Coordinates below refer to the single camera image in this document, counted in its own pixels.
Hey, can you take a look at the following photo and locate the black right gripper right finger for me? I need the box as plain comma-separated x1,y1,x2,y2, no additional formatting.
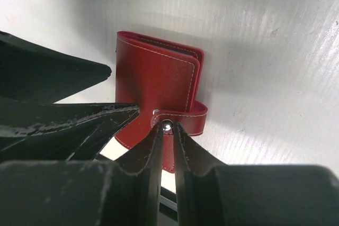
173,123,338,225

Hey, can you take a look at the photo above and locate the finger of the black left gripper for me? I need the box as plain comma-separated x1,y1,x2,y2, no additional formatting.
1,103,140,161
1,32,111,103

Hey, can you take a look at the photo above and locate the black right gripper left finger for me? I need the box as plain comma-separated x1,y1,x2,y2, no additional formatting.
1,124,163,225

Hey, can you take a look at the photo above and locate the red leather card holder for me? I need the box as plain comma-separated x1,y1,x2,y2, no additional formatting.
114,30,208,174

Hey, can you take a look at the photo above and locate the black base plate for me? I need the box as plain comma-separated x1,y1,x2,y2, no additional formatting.
160,187,177,212

